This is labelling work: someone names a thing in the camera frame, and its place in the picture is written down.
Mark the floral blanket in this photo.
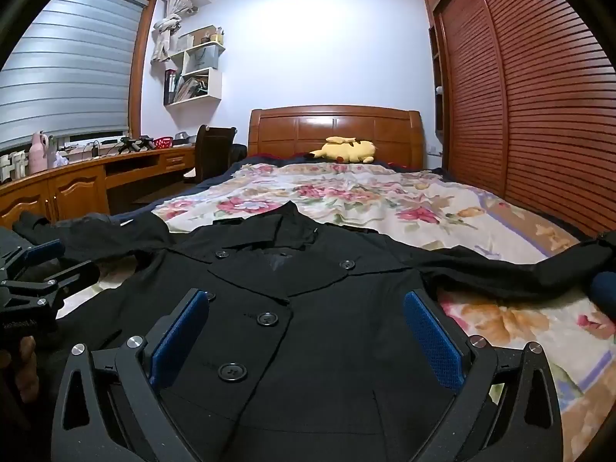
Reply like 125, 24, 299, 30
58, 161, 616, 462

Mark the pink bottle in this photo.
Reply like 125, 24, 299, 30
30, 131, 50, 171

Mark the white wall shelf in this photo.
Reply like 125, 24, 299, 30
164, 24, 227, 107

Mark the wooden desk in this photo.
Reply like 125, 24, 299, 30
0, 144, 199, 233

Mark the wooden louvered wardrobe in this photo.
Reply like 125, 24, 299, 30
422, 0, 616, 241

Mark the white hanging decoration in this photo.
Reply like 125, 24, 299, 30
151, 0, 199, 64

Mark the wooden bed headboard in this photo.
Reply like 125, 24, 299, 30
248, 105, 425, 170

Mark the grey window blind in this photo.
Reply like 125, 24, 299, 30
0, 0, 147, 152

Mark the white letter ornament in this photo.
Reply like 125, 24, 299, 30
0, 151, 30, 182

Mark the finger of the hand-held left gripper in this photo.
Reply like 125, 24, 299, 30
0, 260, 100, 319
0, 239, 65, 282

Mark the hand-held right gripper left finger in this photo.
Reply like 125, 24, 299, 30
50, 288, 213, 462

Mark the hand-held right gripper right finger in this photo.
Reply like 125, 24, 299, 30
403, 290, 564, 462

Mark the black device on desk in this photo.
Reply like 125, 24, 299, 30
118, 137, 155, 154

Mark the person's left hand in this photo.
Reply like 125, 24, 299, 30
0, 334, 40, 406

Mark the dark brown chair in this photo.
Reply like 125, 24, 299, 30
195, 124, 238, 184

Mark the wooden window frame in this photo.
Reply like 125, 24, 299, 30
62, 0, 159, 141

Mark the dark blue cloth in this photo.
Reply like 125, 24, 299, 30
591, 272, 616, 322

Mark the yellow plush toy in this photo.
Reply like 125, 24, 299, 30
308, 136, 377, 164

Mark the black buttoned coat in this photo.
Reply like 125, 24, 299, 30
12, 201, 616, 462

